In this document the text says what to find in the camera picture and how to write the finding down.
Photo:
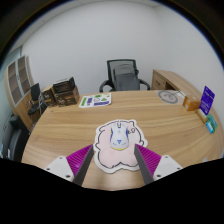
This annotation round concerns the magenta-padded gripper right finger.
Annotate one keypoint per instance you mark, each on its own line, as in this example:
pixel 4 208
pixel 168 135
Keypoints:
pixel 165 165

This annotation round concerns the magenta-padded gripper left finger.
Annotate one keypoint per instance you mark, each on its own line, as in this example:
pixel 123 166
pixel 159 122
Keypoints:
pixel 61 166

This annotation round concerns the white computer mouse blue accents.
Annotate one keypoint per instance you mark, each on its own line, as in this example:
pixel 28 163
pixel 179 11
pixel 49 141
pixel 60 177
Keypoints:
pixel 118 136

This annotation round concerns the pink pig-shaped mouse pad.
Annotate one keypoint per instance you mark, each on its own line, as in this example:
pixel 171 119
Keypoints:
pixel 115 161

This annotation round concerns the blue packet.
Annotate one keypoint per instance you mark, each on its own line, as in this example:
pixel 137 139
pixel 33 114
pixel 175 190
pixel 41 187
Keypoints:
pixel 209 127

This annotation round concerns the green packet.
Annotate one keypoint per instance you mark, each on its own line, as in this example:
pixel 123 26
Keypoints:
pixel 213 120

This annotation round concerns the orange-brown cardboard box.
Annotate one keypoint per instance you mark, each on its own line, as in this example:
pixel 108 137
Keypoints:
pixel 191 103

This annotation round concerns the dark brown cardboard box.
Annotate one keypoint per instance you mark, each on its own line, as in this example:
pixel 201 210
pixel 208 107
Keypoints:
pixel 48 96

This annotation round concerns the small black office chair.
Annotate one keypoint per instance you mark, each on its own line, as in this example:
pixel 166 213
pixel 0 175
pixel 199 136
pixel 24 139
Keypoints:
pixel 35 100

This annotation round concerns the white printed leaflet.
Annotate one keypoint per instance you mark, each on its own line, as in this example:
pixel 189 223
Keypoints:
pixel 95 100

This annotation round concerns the purple card package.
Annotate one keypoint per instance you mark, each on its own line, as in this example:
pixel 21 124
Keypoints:
pixel 207 99

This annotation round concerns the black box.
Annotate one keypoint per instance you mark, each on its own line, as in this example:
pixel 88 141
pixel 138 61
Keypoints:
pixel 64 85

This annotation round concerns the wooden side desk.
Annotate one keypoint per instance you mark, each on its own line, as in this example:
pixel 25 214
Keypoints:
pixel 173 80

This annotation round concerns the grey backpack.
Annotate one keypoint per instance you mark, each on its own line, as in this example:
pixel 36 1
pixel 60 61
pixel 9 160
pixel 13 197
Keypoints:
pixel 126 78

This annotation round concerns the black mesh office chair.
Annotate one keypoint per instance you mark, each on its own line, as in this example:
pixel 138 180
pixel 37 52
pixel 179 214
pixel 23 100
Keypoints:
pixel 121 62

